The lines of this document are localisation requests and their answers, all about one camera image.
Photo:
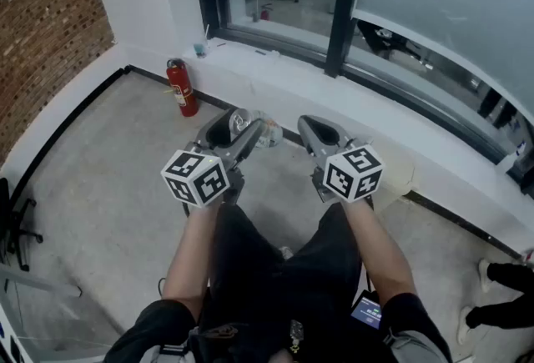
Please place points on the black office chair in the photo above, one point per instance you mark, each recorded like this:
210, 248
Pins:
16, 223

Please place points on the clear plastic bottle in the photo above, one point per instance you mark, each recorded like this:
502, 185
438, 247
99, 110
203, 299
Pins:
271, 132

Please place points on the small teal cup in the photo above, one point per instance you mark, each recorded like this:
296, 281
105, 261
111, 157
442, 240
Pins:
201, 49

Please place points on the black device with screen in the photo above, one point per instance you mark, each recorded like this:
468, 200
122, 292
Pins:
367, 313

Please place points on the white spray bottle blue nozzle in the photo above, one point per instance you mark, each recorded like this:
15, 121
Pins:
510, 159

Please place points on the person's right forearm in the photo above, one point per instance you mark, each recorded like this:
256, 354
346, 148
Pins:
377, 253

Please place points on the person's black shirt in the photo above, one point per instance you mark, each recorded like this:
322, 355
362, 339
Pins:
154, 328

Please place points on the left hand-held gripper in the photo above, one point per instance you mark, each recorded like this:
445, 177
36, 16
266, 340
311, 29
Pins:
194, 179

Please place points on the person's black shorts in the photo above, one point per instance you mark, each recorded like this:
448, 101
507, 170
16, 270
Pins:
267, 290

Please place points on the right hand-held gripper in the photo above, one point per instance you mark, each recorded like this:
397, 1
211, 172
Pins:
354, 173

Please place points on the person's left forearm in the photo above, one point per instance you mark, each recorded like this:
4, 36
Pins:
187, 257

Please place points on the small blue object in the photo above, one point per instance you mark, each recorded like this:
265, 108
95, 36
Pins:
260, 53

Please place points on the red fire extinguisher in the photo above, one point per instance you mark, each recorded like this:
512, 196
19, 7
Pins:
183, 90

